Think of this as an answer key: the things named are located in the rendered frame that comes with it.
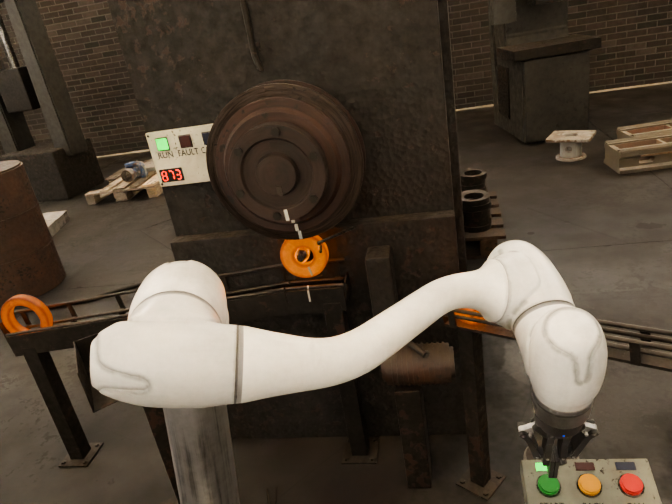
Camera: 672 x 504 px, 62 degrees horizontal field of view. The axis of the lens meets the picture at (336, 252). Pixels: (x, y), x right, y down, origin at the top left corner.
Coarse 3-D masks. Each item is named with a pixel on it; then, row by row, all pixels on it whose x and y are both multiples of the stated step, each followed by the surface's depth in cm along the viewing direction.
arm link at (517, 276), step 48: (432, 288) 86; (480, 288) 88; (528, 288) 86; (240, 336) 71; (288, 336) 74; (336, 336) 76; (384, 336) 77; (240, 384) 69; (288, 384) 71; (336, 384) 75
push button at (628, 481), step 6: (624, 474) 109; (630, 474) 108; (624, 480) 108; (630, 480) 108; (636, 480) 107; (624, 486) 107; (630, 486) 107; (636, 486) 107; (642, 486) 107; (630, 492) 106; (636, 492) 106
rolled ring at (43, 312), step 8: (16, 296) 204; (24, 296) 204; (32, 296) 205; (8, 304) 204; (16, 304) 204; (24, 304) 204; (32, 304) 203; (40, 304) 205; (8, 312) 206; (40, 312) 204; (48, 312) 206; (8, 320) 207; (16, 320) 210; (40, 320) 206; (48, 320) 206; (8, 328) 209; (16, 328) 209; (24, 328) 211
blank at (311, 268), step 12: (288, 240) 177; (300, 240) 176; (312, 240) 176; (288, 252) 179; (312, 252) 178; (324, 252) 177; (288, 264) 181; (300, 264) 180; (312, 264) 179; (324, 264) 179; (300, 276) 182; (312, 276) 181
